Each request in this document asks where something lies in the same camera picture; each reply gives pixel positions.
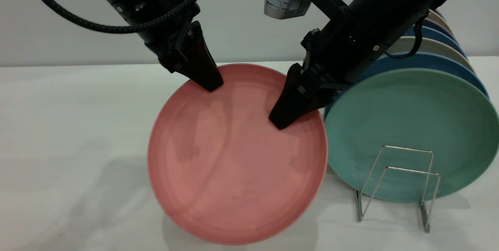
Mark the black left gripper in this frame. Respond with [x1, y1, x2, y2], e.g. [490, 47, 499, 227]
[117, 0, 225, 92]

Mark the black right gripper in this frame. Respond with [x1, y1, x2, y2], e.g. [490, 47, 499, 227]
[269, 5, 391, 131]

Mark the pink round plate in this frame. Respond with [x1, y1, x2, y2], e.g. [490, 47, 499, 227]
[147, 63, 328, 245]

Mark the green round plate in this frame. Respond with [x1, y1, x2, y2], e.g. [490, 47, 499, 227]
[324, 68, 499, 203]

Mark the blue round plate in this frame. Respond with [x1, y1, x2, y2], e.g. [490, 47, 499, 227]
[324, 51, 489, 121]
[403, 25, 466, 58]

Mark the beige round plate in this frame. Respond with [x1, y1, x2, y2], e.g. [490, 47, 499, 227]
[386, 37, 474, 72]
[427, 10, 453, 33]

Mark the black braided cable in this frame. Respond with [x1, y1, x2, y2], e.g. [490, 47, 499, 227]
[16, 0, 223, 34]

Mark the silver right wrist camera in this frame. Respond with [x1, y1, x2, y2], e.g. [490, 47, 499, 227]
[264, 0, 311, 20]

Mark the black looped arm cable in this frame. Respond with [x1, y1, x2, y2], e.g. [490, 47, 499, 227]
[384, 9, 429, 60]

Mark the metal wire plate rack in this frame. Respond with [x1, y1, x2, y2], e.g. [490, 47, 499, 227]
[356, 145, 441, 234]

